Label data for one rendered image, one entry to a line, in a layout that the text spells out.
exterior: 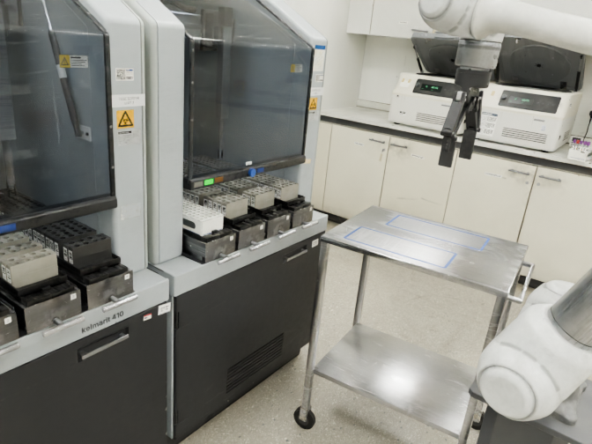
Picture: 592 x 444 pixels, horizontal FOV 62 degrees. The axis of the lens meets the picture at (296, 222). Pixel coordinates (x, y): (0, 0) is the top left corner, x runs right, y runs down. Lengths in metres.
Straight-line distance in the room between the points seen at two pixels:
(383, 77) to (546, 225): 1.87
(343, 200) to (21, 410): 3.08
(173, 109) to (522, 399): 1.12
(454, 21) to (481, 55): 0.19
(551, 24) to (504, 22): 0.08
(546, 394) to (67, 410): 1.13
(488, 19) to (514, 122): 2.46
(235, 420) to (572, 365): 1.40
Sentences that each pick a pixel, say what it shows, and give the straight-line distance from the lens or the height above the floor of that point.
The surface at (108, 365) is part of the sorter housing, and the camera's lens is 1.50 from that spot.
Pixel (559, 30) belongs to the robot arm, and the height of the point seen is 1.49.
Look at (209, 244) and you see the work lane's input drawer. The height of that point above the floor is 0.80.
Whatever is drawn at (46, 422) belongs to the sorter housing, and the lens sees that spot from 1.48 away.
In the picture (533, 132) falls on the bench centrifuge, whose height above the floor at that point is 1.01.
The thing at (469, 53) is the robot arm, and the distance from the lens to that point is 1.18.
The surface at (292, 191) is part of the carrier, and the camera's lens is 1.98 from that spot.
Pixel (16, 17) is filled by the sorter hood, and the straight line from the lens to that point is 1.26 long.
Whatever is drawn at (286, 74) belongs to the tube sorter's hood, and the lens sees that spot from 1.82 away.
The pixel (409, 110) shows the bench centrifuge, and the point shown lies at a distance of 3.69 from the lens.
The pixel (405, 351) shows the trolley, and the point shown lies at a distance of 2.12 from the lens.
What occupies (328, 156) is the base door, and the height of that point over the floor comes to 0.55.
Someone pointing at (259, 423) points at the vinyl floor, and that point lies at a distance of 2.10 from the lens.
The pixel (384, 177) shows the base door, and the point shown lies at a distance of 3.81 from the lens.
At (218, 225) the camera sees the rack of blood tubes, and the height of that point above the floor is 0.83.
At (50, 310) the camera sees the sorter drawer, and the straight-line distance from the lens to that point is 1.32.
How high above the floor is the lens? 1.43
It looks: 21 degrees down
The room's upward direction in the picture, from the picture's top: 6 degrees clockwise
